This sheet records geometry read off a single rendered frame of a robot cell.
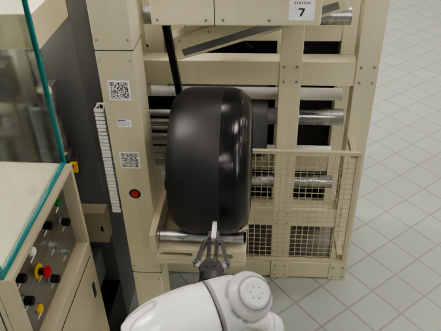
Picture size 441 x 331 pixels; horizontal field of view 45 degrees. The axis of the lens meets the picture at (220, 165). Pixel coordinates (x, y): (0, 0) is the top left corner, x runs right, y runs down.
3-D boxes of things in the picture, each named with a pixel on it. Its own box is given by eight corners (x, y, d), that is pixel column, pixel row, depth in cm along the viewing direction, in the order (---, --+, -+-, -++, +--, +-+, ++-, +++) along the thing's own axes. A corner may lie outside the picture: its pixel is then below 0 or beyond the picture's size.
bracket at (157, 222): (150, 253, 210) (147, 235, 204) (166, 190, 242) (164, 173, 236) (159, 253, 210) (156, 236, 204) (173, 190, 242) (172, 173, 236)
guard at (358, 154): (174, 257, 284) (162, 148, 243) (174, 254, 286) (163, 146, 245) (344, 263, 277) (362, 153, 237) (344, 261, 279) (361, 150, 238)
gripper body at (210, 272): (222, 280, 170) (224, 254, 176) (195, 278, 171) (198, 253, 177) (223, 290, 176) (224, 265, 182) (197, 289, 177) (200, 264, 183)
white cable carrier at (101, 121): (112, 212, 215) (93, 109, 187) (115, 204, 219) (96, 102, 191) (123, 212, 215) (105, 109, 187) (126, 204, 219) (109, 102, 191)
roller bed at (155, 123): (142, 167, 249) (135, 111, 231) (148, 149, 261) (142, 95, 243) (184, 168, 247) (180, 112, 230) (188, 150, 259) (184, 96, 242)
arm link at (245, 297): (249, 267, 126) (195, 287, 122) (269, 252, 109) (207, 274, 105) (270, 321, 122) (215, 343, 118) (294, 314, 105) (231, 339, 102)
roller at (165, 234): (157, 242, 210) (156, 232, 208) (159, 236, 214) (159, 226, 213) (245, 245, 208) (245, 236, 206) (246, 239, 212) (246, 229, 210)
